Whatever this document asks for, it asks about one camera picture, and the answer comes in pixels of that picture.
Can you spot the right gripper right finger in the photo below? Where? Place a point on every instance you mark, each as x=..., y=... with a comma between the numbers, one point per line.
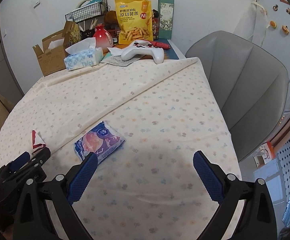
x=257, y=219

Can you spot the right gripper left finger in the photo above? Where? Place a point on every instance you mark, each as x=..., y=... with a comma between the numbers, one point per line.
x=32, y=218

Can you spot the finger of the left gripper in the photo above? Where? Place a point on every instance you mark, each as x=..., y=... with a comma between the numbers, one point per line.
x=40, y=157
x=19, y=162

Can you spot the red white torn wrapper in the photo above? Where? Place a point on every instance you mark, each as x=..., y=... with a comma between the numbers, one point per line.
x=37, y=142

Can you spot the orange white box on floor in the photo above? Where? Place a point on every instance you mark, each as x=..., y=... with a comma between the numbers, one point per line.
x=264, y=154

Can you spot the blue purple tissue pack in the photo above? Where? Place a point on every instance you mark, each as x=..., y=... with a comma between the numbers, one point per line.
x=102, y=140

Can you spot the open brown cardboard box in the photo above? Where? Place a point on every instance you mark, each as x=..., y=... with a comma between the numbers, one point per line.
x=53, y=51

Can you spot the floral cream tablecloth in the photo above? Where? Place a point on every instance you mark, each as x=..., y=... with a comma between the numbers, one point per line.
x=148, y=188

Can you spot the blue white tissue box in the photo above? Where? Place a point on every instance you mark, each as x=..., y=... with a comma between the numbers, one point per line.
x=83, y=54

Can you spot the grey upholstered chair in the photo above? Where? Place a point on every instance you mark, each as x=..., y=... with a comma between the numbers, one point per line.
x=249, y=85

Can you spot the red white vase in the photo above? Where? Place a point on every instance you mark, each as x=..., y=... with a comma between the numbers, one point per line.
x=103, y=38

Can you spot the white game controller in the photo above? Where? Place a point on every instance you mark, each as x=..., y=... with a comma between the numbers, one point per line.
x=142, y=47

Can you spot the red pen tool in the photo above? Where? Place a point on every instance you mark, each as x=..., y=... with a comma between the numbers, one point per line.
x=162, y=45

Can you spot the yellow snack bag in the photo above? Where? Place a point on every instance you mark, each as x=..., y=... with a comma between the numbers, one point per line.
x=135, y=20

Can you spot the white refrigerator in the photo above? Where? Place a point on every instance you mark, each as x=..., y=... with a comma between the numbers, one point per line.
x=277, y=40

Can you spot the white hanging bag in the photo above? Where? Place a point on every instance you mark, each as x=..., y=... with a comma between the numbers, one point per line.
x=254, y=24

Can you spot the green tall box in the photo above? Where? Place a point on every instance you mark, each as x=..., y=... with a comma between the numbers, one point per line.
x=166, y=13

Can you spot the black wire basket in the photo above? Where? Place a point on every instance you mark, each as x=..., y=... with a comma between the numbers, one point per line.
x=86, y=12

